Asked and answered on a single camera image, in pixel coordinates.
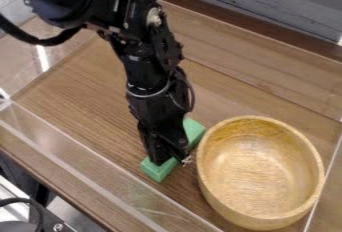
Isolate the green rectangular block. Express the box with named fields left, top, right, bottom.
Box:
left=141, top=118, right=206, bottom=183

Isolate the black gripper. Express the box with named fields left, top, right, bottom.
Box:
left=127, top=68, right=195, bottom=166

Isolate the black cable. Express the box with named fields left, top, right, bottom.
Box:
left=0, top=199, right=48, bottom=232

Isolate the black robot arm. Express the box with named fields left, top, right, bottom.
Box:
left=0, top=0, right=195, bottom=165

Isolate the brown wooden bowl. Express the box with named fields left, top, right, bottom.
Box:
left=197, top=115, right=325, bottom=231

